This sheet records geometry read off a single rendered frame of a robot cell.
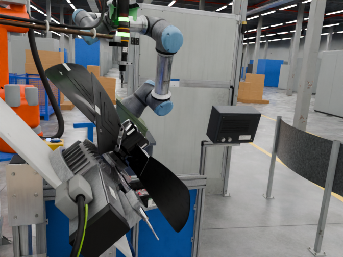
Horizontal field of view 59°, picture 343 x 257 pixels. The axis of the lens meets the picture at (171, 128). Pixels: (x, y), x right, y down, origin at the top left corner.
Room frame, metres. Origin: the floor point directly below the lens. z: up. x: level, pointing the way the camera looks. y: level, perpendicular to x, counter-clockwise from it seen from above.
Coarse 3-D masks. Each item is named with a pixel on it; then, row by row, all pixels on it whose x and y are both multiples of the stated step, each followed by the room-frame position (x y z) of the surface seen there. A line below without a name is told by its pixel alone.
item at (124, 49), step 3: (123, 42) 1.11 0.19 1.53; (126, 42) 1.12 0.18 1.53; (123, 45) 1.11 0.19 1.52; (126, 45) 1.12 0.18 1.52; (123, 48) 1.11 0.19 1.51; (126, 48) 1.12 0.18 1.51; (123, 51) 1.11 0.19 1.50; (126, 51) 1.12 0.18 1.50; (123, 54) 1.11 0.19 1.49; (126, 54) 1.12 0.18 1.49; (123, 57) 1.11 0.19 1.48; (126, 57) 1.12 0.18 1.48; (123, 60) 1.11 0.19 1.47; (126, 60) 1.12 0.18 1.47; (120, 66) 1.12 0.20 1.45; (123, 66) 1.12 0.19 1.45; (120, 69) 1.12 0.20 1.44; (123, 69) 1.12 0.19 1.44
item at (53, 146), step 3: (45, 141) 1.38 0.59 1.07; (48, 141) 1.38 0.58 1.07; (60, 141) 1.39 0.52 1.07; (63, 141) 1.41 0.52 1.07; (48, 144) 1.33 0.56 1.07; (51, 144) 1.34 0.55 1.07; (54, 144) 1.34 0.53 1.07; (57, 144) 1.35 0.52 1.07; (60, 144) 1.35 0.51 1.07; (63, 144) 1.39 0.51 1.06; (51, 147) 1.34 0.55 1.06; (54, 147) 1.34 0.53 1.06; (57, 147) 1.34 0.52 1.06
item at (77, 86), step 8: (72, 64) 1.12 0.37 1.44; (48, 72) 0.99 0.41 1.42; (56, 72) 1.02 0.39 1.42; (64, 72) 1.05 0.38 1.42; (72, 72) 1.08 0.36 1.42; (80, 72) 1.11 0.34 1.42; (88, 72) 1.16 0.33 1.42; (56, 80) 1.00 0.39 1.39; (64, 80) 1.02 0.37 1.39; (72, 80) 1.05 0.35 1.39; (80, 80) 1.08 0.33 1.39; (88, 80) 1.12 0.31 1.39; (64, 88) 1.00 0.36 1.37; (72, 88) 1.03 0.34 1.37; (80, 88) 1.05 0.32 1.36; (88, 88) 1.08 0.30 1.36; (72, 96) 1.01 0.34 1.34; (80, 96) 1.03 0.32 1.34; (88, 96) 1.05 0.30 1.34; (80, 104) 1.01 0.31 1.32; (88, 104) 1.03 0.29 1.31; (88, 112) 1.02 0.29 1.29
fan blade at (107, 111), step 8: (96, 80) 0.81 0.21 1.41; (96, 88) 0.79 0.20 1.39; (96, 96) 0.77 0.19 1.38; (104, 96) 0.83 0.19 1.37; (96, 104) 0.75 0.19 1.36; (104, 104) 0.81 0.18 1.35; (112, 104) 0.89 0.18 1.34; (96, 112) 0.73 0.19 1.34; (104, 112) 0.80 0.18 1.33; (112, 112) 0.87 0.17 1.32; (96, 120) 0.72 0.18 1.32; (104, 120) 0.78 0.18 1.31; (112, 120) 0.85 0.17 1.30; (96, 128) 0.71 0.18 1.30; (104, 128) 0.78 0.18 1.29; (112, 128) 0.85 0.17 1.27; (104, 136) 0.77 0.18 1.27; (112, 136) 0.86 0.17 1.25; (104, 144) 0.77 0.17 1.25; (112, 144) 0.87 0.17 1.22; (104, 152) 0.77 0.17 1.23
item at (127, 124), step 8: (128, 120) 1.04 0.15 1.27; (128, 128) 1.00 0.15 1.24; (136, 128) 1.00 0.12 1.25; (128, 136) 0.99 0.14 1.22; (136, 136) 0.99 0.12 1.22; (144, 136) 1.01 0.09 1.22; (120, 144) 0.98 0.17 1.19; (128, 144) 0.98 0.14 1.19; (136, 144) 0.99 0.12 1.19; (144, 144) 1.01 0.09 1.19; (112, 152) 0.96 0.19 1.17; (120, 152) 0.99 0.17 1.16; (128, 152) 0.99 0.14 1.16; (120, 160) 0.96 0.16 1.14
